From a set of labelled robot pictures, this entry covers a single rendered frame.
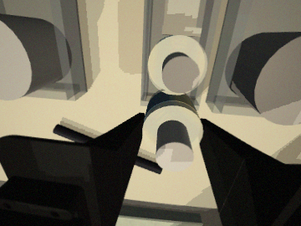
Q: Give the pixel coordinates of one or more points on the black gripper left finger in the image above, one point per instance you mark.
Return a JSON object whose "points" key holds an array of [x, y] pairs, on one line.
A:
{"points": [[102, 166]]}

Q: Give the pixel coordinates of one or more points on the black rod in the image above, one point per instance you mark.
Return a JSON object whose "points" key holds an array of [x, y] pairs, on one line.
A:
{"points": [[78, 137]]}

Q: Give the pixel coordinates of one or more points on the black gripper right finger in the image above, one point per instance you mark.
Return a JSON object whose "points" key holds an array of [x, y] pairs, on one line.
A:
{"points": [[250, 187]]}

